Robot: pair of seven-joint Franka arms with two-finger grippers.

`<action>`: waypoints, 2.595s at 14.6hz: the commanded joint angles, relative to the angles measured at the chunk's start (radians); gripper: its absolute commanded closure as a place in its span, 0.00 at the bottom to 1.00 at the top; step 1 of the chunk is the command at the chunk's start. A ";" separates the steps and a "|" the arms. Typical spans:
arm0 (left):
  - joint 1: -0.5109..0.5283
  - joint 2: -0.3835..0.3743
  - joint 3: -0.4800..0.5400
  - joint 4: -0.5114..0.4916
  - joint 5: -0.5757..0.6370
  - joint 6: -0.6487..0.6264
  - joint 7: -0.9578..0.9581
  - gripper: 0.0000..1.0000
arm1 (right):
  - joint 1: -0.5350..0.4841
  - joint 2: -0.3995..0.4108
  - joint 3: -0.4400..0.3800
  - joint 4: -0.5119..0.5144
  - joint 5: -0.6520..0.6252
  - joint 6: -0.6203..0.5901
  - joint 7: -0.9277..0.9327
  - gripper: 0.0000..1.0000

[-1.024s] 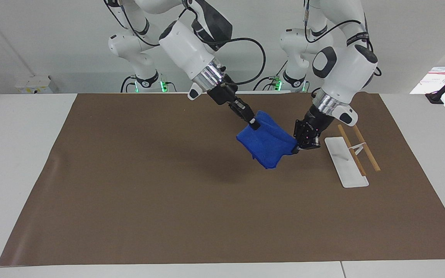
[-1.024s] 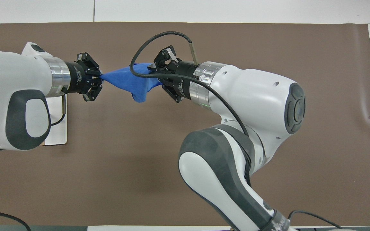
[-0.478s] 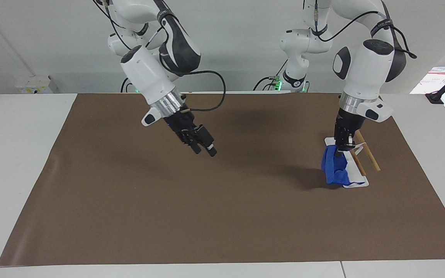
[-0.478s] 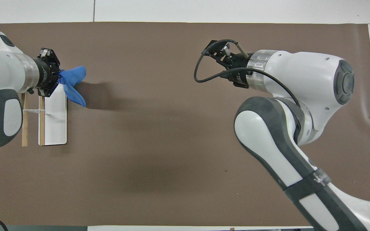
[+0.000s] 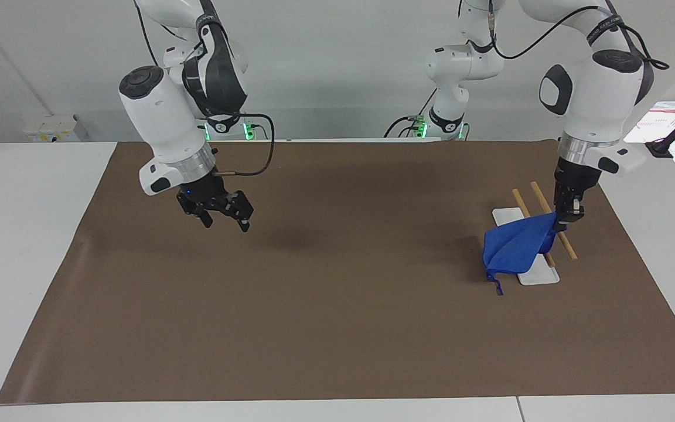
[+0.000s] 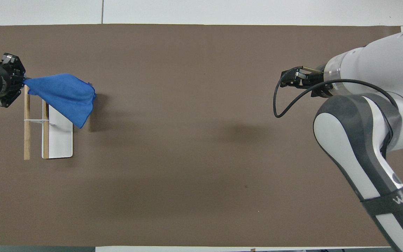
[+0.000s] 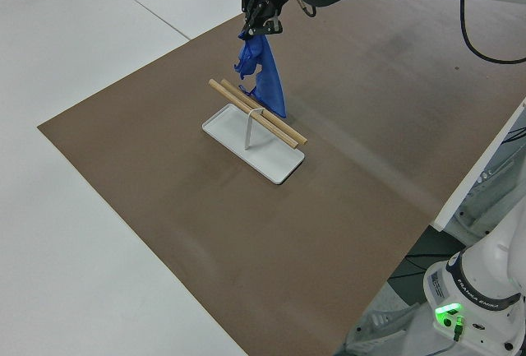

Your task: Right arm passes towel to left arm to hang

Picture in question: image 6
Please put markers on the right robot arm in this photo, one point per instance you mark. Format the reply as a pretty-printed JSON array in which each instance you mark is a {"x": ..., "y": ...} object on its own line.
[{"x": 373, "y": 66}]

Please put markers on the blue towel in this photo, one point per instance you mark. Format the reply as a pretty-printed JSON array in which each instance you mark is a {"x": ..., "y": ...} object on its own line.
[{"x": 65, "y": 94}]

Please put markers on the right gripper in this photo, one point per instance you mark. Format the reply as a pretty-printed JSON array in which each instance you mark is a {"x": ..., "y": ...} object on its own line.
[{"x": 316, "y": 77}]

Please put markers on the wooden towel rack white base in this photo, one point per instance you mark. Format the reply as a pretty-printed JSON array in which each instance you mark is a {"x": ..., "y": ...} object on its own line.
[{"x": 61, "y": 140}]

